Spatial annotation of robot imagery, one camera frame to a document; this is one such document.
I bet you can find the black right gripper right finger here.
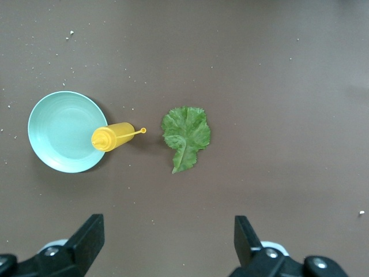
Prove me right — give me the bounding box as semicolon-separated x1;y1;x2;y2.
230;215;350;277

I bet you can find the brown tablecloth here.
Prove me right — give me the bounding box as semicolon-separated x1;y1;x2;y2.
0;0;369;277

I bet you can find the mint green plate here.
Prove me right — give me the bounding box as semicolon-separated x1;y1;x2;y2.
27;91;109;174

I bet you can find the green lettuce leaf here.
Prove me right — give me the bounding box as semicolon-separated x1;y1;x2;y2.
160;106;212;174

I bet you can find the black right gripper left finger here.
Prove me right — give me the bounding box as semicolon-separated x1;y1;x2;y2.
0;214;105;277

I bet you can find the yellow squeeze bottle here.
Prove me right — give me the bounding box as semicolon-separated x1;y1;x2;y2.
91;122;147;152

